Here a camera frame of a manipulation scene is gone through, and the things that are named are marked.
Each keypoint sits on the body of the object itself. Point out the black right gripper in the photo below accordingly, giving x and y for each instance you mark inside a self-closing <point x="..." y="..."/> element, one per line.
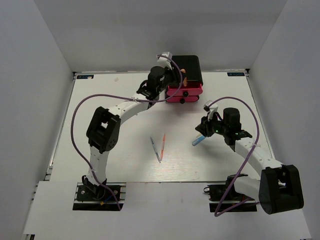
<point x="204" y="127"/>

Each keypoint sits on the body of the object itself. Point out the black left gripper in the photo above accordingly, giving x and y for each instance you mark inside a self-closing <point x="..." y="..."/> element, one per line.
<point x="176" y="76"/>

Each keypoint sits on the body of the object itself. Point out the blue utility knife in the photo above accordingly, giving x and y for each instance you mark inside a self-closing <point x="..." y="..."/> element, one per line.
<point x="199" y="139"/>

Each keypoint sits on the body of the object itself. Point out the black pink drawer organizer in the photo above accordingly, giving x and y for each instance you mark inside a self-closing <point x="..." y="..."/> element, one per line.
<point x="192" y="85"/>

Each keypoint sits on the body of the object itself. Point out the orange highlighter pen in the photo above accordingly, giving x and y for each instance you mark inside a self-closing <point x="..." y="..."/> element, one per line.
<point x="162" y="147"/>

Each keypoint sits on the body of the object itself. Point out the blue highlighter pen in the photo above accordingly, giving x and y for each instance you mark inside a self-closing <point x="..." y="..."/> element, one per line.
<point x="155" y="149"/>

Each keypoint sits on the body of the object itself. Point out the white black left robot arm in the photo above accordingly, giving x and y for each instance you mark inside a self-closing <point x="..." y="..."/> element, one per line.
<point x="104" y="128"/>

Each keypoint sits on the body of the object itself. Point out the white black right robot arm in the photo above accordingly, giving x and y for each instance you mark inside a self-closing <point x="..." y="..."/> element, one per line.
<point x="278" y="188"/>

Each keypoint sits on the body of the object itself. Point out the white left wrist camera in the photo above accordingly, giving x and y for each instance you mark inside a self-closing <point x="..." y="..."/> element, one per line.
<point x="164" y="60"/>

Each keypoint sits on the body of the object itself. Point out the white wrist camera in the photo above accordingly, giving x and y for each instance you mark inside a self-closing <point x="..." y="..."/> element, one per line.
<point x="210" y="109"/>
<point x="164" y="60"/>

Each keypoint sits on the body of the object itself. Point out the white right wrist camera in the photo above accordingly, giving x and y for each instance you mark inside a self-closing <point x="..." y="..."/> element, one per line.
<point x="210" y="109"/>

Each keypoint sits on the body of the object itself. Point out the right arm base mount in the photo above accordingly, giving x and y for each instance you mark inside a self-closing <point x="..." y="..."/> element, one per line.
<point x="216" y="192"/>

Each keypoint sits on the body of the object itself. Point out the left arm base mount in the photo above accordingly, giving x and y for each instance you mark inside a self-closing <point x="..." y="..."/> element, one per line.
<point x="85" y="200"/>

